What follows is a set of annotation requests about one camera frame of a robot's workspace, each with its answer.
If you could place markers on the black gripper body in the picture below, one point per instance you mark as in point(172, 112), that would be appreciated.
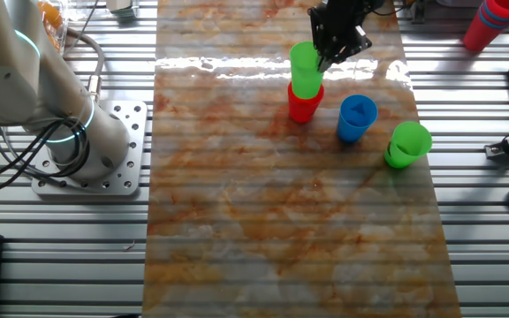
point(349, 13)

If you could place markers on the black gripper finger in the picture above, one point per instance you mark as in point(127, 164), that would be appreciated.
point(354, 46)
point(323, 42)

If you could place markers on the green plastic cup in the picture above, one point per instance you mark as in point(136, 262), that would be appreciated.
point(303, 79)
point(409, 141)

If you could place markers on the blue plastic cup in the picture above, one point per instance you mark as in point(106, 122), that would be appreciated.
point(351, 132)
point(491, 20)

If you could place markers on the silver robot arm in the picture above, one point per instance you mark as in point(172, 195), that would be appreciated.
point(16, 66)

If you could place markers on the red stacked plastic cup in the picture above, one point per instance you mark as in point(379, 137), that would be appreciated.
point(480, 35)
point(508, 6)

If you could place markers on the blue stacked plastic cup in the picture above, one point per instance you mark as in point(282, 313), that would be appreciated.
point(491, 20)

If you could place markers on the marble pattern mat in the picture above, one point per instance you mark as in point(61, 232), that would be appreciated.
point(281, 221)

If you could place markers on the white green long box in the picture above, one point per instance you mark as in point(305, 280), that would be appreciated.
point(122, 6)

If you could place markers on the orange fruit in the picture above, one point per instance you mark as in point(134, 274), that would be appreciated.
point(51, 14)

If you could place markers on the small grey scrap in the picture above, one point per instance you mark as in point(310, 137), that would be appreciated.
point(129, 246)

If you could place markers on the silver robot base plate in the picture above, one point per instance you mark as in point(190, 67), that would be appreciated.
point(135, 146)

